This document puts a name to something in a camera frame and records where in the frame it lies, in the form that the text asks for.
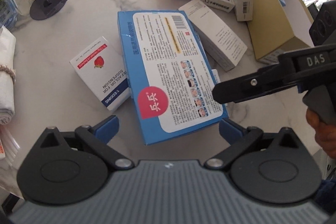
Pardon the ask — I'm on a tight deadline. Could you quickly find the person's right hand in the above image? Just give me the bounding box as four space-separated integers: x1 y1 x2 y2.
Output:
306 109 336 159

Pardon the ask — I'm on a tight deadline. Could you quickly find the white grey slim box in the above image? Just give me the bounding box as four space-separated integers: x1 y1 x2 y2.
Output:
179 0 247 71

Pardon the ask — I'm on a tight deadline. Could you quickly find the orange white tissue pack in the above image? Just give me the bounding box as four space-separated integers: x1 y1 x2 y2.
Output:
0 140 6 160

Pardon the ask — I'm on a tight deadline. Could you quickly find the clear plastic water bottle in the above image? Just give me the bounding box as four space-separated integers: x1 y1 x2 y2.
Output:
0 0 18 30

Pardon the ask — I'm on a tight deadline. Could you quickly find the blue mask box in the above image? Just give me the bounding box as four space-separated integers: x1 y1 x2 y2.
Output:
117 10 228 145

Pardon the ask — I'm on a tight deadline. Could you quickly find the white strawberry medicine box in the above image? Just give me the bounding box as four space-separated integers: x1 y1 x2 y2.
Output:
70 37 130 112

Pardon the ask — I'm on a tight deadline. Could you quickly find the tan cardboard shoe box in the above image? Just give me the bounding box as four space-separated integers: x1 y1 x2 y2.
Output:
248 0 314 64

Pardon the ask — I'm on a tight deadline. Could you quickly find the rolled white cloth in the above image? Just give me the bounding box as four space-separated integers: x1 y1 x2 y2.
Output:
0 26 16 125

